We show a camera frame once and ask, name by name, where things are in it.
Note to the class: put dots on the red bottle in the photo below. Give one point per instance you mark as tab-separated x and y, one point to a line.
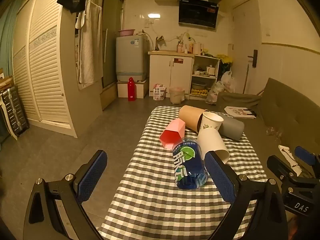
131	90

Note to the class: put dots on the green sofa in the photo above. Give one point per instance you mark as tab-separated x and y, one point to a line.
282	110

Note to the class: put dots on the white door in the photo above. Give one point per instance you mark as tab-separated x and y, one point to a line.
243	35

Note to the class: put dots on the white open shelf unit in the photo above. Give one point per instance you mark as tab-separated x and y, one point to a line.
203	78

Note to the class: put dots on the white jug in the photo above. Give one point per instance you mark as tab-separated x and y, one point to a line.
198	48

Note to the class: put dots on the white plastic bag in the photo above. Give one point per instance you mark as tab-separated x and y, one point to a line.
227	81

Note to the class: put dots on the plain white cup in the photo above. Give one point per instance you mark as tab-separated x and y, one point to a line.
211	142

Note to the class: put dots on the orange bottle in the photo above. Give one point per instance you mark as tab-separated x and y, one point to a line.
191	48

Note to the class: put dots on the white printed paper cup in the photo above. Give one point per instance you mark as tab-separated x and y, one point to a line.
210	122

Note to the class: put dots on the pink basin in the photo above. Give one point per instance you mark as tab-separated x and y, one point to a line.
126	32

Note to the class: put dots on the cardboard box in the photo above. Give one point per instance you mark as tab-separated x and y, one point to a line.
6	80

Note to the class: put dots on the small trash bin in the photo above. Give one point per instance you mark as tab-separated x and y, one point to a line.
176	95

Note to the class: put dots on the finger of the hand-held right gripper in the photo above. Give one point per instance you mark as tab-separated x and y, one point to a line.
280	164
303	155

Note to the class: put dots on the grey cup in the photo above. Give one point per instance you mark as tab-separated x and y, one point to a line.
232	128

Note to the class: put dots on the pink bottle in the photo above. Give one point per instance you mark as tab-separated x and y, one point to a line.
179	48

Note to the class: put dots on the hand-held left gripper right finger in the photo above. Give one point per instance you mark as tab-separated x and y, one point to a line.
220	177

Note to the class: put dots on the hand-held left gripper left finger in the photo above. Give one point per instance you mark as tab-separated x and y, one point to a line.
91	173

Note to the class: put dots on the blue drink bottle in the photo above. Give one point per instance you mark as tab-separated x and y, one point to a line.
189	165

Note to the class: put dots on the yellow bag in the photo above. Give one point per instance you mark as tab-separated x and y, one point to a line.
225	58

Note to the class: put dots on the grey white checked tablecloth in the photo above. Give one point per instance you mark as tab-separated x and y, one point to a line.
150	200

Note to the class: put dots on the white washing machine pedestal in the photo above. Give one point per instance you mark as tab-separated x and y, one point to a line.
140	90

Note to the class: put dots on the brown paper cup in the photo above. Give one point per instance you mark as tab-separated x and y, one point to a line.
190	117

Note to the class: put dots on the grey ribbed suitcase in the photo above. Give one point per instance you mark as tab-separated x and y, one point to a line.
13	112

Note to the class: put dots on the white louvre wardrobe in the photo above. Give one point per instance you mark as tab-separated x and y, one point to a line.
45	67

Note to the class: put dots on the pink faceted cup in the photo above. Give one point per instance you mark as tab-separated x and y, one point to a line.
172	133

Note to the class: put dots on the magazine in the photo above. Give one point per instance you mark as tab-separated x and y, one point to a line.
240	112

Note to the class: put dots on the black range hood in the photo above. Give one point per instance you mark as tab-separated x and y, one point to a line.
197	11

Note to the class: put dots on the white pink packet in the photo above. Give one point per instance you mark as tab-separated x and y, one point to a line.
160	92

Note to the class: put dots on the broom stick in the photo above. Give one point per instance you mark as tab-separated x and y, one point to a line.
246	78

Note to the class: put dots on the crumpled clear plastic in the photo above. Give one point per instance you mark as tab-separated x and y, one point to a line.
273	131

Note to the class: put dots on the glass shower door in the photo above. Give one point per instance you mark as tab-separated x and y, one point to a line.
112	35

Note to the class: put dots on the black hanging cloth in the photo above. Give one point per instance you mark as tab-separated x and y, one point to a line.
71	1

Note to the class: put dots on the white sink cabinet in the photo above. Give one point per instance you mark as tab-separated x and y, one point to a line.
165	72

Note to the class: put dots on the white pot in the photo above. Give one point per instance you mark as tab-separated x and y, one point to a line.
210	71

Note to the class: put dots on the grey washing machine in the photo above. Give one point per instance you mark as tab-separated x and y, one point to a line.
131	57

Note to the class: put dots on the metal basin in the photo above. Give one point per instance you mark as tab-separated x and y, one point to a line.
198	85

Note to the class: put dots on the white cloth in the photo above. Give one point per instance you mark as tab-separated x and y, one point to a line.
287	155

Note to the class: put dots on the metal faucet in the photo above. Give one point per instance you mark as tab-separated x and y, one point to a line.
158	43

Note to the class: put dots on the clear plastic bag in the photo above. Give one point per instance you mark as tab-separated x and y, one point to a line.
214	93

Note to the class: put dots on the white hanging towel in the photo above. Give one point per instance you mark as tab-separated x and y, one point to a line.
88	45

